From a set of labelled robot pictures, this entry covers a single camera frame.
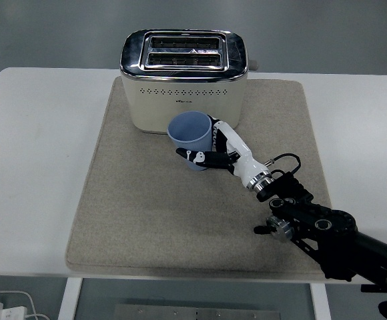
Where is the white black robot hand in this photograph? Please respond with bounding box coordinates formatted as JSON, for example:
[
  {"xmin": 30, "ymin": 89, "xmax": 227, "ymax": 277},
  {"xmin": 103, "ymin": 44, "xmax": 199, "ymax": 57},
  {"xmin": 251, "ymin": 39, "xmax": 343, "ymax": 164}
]
[{"xmin": 175, "ymin": 114, "xmax": 270, "ymax": 189}]

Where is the light blue plastic cup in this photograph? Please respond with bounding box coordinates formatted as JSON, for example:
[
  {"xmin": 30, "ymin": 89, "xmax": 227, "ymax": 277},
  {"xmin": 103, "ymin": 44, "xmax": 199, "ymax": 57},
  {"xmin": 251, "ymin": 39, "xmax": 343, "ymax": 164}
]
[{"xmin": 166, "ymin": 111, "xmax": 213, "ymax": 171}]

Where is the cream chrome two-slot toaster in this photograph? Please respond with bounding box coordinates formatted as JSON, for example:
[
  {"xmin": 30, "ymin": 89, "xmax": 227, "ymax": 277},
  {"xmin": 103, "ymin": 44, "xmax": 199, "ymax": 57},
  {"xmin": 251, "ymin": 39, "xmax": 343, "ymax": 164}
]
[{"xmin": 119, "ymin": 29, "xmax": 260, "ymax": 136}]

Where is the beige fabric table mat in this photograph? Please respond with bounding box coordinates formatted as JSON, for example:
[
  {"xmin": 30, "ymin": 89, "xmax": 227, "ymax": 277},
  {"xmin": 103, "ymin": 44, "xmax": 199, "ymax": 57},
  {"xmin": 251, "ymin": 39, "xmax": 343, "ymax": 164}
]
[{"xmin": 65, "ymin": 77, "xmax": 347, "ymax": 278}]

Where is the white table leg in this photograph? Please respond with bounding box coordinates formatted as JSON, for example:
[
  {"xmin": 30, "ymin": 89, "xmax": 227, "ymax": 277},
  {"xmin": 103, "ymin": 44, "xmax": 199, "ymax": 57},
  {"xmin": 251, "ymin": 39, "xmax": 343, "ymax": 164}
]
[
  {"xmin": 57, "ymin": 278, "xmax": 84, "ymax": 320},
  {"xmin": 310, "ymin": 283, "xmax": 331, "ymax": 320}
]

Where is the grey metal plate with screws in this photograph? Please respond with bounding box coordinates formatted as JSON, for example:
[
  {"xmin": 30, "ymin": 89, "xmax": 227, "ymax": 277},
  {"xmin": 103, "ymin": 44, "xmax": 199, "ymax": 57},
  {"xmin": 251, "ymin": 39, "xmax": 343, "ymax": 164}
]
[{"xmin": 114, "ymin": 303, "xmax": 282, "ymax": 320}]

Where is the white power strip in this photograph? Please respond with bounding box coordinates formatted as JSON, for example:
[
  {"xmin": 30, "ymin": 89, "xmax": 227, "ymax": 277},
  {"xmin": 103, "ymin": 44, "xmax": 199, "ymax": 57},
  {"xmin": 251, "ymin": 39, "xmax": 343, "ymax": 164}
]
[{"xmin": 0, "ymin": 299, "xmax": 27, "ymax": 320}]

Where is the white power cable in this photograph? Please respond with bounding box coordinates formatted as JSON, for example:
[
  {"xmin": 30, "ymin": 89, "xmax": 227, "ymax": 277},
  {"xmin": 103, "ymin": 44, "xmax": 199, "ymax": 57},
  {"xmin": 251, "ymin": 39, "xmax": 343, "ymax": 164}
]
[{"xmin": 0, "ymin": 291, "xmax": 49, "ymax": 320}]

